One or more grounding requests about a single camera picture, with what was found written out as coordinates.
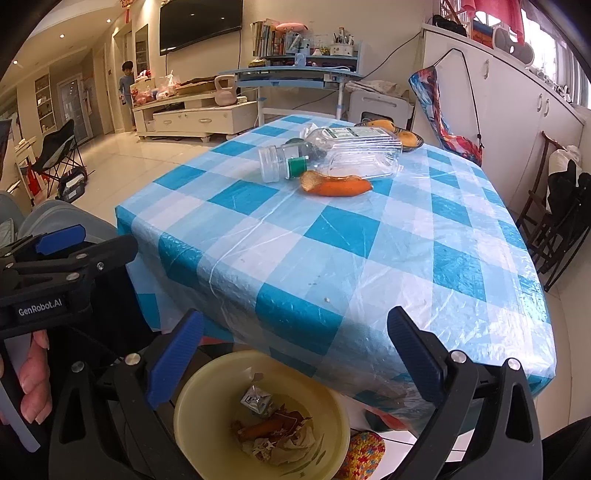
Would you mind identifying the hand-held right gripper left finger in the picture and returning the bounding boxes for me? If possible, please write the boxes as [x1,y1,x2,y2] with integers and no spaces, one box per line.
[48,309,252,480]

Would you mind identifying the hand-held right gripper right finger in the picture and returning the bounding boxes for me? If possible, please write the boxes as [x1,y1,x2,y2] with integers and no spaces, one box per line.
[386,305,544,480]

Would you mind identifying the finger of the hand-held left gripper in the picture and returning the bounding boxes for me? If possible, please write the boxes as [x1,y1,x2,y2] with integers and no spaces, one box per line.
[14,234,140,283]
[0,224,88,271]

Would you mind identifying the yellow plastic bin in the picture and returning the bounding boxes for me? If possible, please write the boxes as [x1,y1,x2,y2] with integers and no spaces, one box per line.
[173,350,352,480]

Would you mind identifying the crushed milk carton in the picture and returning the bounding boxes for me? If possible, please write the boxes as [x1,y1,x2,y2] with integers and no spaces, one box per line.
[241,384,274,412]

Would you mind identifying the red snack bag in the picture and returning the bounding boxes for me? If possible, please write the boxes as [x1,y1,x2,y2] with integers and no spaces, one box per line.
[265,402,315,428]

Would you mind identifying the white tissue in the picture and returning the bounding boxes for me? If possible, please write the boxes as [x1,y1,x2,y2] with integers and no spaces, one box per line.
[252,427,319,467]

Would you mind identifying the large orange peel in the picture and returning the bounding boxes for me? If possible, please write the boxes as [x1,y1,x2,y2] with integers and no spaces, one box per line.
[299,170,373,198]

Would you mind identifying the clear bottle with green label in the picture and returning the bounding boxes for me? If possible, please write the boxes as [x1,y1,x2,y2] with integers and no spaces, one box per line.
[257,143,310,184]

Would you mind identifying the clear plastic container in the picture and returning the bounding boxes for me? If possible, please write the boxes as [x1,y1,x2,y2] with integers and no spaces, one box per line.
[305,127,403,180]

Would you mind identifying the person's left hand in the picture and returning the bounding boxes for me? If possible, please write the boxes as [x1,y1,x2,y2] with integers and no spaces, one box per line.
[17,329,54,425]

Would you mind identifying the grey padded seat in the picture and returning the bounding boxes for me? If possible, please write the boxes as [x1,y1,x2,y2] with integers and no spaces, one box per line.
[0,191,118,252]

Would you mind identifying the black case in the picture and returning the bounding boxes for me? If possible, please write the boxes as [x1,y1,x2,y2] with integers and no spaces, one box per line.
[56,168,88,204]

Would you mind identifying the black folding camp chair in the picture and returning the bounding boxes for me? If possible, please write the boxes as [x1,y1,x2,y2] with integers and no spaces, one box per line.
[28,119,86,195]

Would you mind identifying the colourful crochet cushion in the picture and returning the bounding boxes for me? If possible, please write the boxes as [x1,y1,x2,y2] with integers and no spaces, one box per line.
[335,430,386,480]

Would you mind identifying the blue checked tablecloth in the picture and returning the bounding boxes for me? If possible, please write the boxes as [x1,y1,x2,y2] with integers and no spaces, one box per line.
[115,114,557,407]

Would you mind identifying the white television stand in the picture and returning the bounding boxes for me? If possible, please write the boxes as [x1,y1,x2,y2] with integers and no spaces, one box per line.
[132,90,258,141]

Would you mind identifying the clear plastic bag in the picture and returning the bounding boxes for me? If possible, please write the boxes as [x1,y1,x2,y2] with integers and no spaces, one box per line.
[154,69,178,101]

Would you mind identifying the flat cardboard box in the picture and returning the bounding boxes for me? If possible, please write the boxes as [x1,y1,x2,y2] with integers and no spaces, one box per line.
[173,78,218,95]

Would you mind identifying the dark wooden chair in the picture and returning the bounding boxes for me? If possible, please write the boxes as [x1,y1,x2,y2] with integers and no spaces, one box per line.
[515,130,591,291]

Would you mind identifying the pink kettlebell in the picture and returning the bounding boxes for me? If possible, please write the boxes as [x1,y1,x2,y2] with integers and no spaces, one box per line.
[214,75,238,107]

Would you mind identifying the dark fruit bowl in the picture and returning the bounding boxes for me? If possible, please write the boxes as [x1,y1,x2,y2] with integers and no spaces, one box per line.
[355,121,424,153]

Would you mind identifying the black jacket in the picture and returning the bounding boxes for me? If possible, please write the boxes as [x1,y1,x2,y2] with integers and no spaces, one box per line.
[547,159,591,222]

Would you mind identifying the white bag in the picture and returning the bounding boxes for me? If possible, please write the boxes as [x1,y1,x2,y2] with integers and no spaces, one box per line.
[549,144,583,181]

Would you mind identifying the blue study desk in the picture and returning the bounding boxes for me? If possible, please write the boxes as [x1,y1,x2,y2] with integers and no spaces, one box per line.
[217,39,363,127]

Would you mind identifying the white small chair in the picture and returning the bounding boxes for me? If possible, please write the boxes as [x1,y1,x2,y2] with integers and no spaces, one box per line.
[346,90,414,130]

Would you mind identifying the colourful folding chair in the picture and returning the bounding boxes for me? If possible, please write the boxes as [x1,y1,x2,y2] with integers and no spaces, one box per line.
[409,48,485,167]

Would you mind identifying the white cabinet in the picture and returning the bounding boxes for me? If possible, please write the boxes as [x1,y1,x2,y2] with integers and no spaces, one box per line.
[413,23,587,213]

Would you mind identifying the row of books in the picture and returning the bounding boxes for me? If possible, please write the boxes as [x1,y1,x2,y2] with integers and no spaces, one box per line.
[253,19,287,58]

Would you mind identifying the beige cloth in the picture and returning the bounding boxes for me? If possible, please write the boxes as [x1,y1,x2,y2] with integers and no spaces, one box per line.
[344,79,409,97]

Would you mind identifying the white pen holder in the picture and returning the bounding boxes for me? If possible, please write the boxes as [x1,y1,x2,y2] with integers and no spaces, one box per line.
[330,28,356,57]

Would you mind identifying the black bag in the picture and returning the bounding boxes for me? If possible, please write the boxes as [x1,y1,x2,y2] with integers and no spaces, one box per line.
[431,15,467,38]

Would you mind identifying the red hanging garment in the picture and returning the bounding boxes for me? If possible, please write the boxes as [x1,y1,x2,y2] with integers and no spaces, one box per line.
[473,0,525,44]

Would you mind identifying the black wall television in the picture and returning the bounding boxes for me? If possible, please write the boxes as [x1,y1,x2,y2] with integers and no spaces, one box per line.
[159,0,243,56]

